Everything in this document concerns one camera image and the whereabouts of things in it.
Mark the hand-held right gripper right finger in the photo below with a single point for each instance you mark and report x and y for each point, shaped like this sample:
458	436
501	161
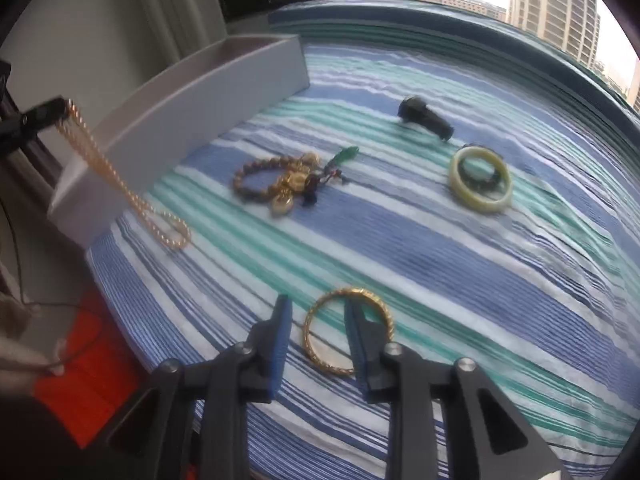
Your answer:
357	345

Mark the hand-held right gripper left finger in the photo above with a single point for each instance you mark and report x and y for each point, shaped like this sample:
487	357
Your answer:
280	350

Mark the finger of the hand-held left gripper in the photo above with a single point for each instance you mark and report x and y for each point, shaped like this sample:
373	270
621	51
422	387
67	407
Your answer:
40	112

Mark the gold bangle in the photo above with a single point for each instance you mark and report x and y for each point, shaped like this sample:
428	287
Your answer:
312	355

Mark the white cardboard box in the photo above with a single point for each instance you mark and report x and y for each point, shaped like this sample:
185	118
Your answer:
200	105

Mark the gold charm pendant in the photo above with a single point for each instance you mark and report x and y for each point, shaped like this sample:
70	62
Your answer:
292	181

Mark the green jade pendant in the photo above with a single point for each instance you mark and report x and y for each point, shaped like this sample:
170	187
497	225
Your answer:
350	154

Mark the pale green jade bangle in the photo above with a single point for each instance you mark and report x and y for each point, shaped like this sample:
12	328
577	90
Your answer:
455	180

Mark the blue green striped blanket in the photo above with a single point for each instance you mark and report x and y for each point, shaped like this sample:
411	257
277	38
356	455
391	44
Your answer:
450	285

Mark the white curtain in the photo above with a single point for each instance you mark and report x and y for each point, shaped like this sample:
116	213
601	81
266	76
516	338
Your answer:
165	5

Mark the orange cloth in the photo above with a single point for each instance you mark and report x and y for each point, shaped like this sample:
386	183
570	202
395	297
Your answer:
90	385

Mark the beige cloth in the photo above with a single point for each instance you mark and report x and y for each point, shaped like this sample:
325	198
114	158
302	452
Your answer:
25	355

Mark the low distant buildings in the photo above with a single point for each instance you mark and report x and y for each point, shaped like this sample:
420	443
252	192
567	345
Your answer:
450	0

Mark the tall beige tower building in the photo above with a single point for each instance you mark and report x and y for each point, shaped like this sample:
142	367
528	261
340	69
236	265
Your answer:
550	5

